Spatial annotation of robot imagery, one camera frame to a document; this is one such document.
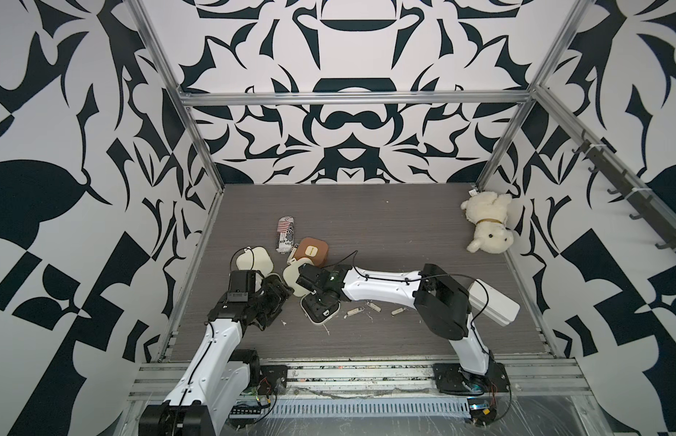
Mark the crushed flag print can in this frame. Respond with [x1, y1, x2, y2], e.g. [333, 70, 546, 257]
[276, 216, 294, 254]

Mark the cream nail kit case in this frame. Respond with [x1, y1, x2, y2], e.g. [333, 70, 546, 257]
[283, 258, 340, 325]
[234, 246, 274, 275]

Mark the wall hook rail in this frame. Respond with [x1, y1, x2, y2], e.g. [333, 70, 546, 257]
[571, 130, 676, 254]

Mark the white teddy bear plush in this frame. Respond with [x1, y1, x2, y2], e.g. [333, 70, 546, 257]
[461, 192, 514, 254]

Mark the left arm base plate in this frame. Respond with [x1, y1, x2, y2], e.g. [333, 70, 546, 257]
[245, 365, 289, 396]

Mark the right circuit board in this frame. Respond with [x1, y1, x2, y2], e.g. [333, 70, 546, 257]
[467, 398, 497, 428]

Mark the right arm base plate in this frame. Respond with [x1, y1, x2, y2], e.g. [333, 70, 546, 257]
[432, 362, 510, 397]

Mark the white box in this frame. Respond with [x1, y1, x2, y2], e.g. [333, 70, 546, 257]
[468, 280, 521, 327]

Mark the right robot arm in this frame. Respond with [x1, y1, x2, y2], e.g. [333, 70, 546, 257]
[295, 263, 494, 377]

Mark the brown nail kit case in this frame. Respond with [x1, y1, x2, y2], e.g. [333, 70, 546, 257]
[292, 237, 329, 267]

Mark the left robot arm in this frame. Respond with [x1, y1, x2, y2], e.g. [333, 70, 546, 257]
[138, 270, 293, 435]

